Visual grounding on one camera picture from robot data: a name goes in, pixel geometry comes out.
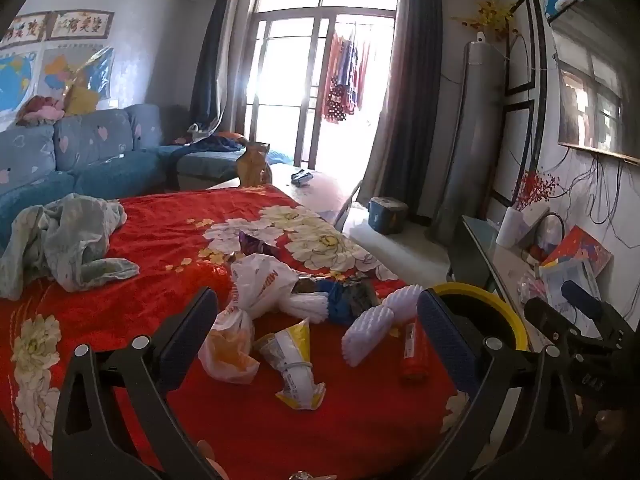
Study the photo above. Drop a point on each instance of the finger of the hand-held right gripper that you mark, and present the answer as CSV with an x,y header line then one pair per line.
x,y
552,322
580,299

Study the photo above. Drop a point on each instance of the yellow white snack wrapper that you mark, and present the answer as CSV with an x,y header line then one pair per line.
x,y
295,355

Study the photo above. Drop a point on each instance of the white sock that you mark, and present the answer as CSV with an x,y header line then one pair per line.
x,y
307,306

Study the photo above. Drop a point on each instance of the red tube packet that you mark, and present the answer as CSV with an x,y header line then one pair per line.
x,y
412,355

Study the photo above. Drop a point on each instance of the blue storage bucket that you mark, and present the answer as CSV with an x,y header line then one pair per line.
x,y
387,215

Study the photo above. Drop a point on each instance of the red book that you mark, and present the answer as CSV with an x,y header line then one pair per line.
x,y
585,247

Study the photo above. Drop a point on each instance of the glass balcony door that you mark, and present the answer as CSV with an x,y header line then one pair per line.
x,y
285,85

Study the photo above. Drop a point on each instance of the glass-top television cabinet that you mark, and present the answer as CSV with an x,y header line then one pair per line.
x,y
480,245

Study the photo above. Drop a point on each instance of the blue world map poster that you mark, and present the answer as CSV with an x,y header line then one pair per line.
x,y
17,85

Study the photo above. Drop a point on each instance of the silver tower air conditioner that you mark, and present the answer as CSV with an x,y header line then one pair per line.
x,y
472,135

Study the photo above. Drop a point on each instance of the red berry branch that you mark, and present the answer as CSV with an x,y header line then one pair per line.
x,y
535,187

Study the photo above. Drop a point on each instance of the red floral blanket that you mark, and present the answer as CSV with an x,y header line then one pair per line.
x,y
150,240

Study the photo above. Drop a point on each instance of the framed calligraphy picture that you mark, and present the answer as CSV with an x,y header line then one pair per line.
x,y
22,30
80,25

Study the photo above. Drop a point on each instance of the dark blue curtain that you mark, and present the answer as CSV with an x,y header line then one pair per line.
x,y
212,70

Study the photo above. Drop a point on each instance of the white foam fruit net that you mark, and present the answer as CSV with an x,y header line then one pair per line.
x,y
370,332

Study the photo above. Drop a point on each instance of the yellow-rimmed black bin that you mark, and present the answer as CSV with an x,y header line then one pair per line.
x,y
500,300

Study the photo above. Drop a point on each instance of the white orange-print plastic bag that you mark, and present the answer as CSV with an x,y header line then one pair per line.
x,y
260,280

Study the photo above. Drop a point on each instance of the colourful country map poster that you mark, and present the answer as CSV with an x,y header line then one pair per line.
x,y
65,67

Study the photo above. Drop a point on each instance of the yellow artificial flowers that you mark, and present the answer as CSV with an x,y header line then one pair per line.
x,y
492,15

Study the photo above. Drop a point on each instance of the colourful bead box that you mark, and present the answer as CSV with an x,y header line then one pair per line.
x,y
532,290

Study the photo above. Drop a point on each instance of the wall television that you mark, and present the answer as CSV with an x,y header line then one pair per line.
x,y
595,95

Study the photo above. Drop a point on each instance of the hanging laundry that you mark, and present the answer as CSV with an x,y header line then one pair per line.
x,y
342,80

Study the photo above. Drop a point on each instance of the blue bag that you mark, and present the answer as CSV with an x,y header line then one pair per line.
x,y
340,310

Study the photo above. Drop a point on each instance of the dark grey curtain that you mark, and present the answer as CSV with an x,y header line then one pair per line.
x,y
407,110

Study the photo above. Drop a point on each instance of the yellow cushion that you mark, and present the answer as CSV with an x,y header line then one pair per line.
x,y
81,100

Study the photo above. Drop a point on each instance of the small wrapper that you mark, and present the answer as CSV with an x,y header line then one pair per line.
x,y
362,295

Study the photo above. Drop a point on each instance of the blue heart-print sofa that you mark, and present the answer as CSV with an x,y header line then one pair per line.
x,y
95,135

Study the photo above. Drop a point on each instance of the person's right hand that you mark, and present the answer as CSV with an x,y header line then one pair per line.
x,y
611,424

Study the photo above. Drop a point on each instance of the red pink clothes pile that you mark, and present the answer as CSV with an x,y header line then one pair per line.
x,y
42,107

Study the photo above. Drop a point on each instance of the small white camera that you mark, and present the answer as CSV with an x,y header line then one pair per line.
x,y
480,38

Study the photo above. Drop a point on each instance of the pale green crumpled cloth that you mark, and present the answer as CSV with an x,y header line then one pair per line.
x,y
65,240

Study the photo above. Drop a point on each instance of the white paper stack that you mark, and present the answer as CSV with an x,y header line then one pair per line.
x,y
565,277

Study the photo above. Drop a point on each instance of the purple wrapper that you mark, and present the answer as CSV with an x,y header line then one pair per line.
x,y
252,245

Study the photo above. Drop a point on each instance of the white leaning board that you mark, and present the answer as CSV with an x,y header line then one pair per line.
x,y
535,219

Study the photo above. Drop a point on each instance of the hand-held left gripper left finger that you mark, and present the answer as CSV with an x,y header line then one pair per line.
x,y
185,340

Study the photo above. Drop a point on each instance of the small dark blue object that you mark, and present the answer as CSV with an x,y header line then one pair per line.
x,y
301,178

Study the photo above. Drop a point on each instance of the dark blue clothes pile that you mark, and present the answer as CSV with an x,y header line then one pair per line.
x,y
215,144

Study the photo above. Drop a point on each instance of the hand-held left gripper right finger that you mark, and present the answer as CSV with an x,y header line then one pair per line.
x,y
445,340

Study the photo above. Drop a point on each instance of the dark coffee table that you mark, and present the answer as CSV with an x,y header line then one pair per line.
x,y
320,195

